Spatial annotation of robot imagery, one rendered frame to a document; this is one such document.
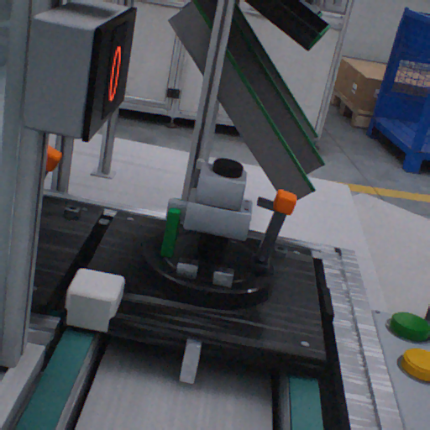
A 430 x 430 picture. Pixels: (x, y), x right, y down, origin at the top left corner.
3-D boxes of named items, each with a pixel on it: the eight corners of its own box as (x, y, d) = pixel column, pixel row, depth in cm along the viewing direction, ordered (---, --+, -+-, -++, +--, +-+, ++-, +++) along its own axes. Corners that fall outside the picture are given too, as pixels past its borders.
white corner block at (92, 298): (120, 312, 69) (126, 275, 67) (110, 337, 65) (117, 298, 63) (72, 302, 69) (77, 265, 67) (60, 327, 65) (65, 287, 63)
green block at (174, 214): (173, 253, 74) (181, 209, 72) (171, 258, 72) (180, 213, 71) (161, 251, 74) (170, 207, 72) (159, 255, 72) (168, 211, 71)
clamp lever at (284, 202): (270, 258, 75) (296, 194, 72) (270, 266, 73) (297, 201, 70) (238, 246, 75) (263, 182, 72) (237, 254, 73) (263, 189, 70)
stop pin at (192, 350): (195, 376, 66) (202, 339, 64) (193, 384, 64) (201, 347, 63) (180, 374, 66) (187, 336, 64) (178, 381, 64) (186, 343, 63)
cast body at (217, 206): (247, 225, 75) (260, 162, 72) (245, 242, 71) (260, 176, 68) (168, 209, 75) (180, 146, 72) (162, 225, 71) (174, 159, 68)
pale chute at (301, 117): (296, 149, 119) (318, 136, 117) (283, 170, 107) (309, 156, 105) (203, 2, 115) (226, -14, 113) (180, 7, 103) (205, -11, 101)
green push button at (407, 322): (421, 331, 76) (427, 315, 76) (429, 352, 73) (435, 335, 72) (384, 323, 76) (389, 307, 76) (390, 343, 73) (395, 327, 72)
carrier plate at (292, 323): (308, 264, 87) (312, 249, 86) (322, 380, 65) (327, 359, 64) (114, 225, 87) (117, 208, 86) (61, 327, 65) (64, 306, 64)
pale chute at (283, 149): (299, 178, 105) (325, 164, 103) (285, 207, 93) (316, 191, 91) (195, 12, 101) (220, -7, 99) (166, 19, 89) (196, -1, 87)
